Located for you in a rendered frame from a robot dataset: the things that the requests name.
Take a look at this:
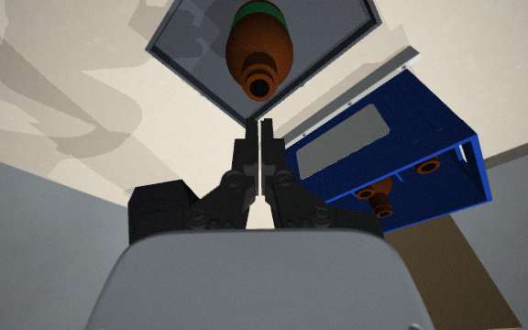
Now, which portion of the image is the dark blue crate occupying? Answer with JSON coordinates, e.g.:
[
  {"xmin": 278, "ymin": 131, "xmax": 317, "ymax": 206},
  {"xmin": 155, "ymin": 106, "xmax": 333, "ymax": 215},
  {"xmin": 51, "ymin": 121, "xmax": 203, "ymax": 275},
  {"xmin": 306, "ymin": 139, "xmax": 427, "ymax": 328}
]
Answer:
[{"xmin": 286, "ymin": 69, "xmax": 492, "ymax": 234}]

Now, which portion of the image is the brown glass bottle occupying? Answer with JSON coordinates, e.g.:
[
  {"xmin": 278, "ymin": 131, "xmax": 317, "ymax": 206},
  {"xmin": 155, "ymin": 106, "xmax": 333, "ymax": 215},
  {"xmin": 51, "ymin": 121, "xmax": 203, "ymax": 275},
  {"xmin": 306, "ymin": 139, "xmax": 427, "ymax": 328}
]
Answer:
[
  {"xmin": 225, "ymin": 0, "xmax": 293, "ymax": 102},
  {"xmin": 354, "ymin": 183, "xmax": 375, "ymax": 199}
]

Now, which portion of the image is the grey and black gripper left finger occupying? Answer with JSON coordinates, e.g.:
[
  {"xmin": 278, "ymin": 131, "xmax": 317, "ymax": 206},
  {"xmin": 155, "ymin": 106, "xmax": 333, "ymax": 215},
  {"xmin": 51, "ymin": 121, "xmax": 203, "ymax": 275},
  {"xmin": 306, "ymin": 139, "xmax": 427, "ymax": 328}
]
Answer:
[{"xmin": 134, "ymin": 118, "xmax": 259, "ymax": 242}]

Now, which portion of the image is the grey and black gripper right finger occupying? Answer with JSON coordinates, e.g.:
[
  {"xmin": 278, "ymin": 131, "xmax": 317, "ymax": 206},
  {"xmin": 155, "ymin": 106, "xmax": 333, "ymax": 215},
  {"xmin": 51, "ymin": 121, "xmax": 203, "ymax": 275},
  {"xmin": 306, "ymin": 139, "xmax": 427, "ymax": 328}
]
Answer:
[{"xmin": 260, "ymin": 118, "xmax": 384, "ymax": 238}]

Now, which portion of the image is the orange bottle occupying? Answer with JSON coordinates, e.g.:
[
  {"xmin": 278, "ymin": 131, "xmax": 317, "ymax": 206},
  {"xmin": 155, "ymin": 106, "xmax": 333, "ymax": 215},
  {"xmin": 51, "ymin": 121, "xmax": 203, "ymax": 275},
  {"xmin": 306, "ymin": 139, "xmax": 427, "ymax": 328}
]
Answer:
[
  {"xmin": 363, "ymin": 176, "xmax": 392, "ymax": 217},
  {"xmin": 412, "ymin": 156, "xmax": 440, "ymax": 174}
]

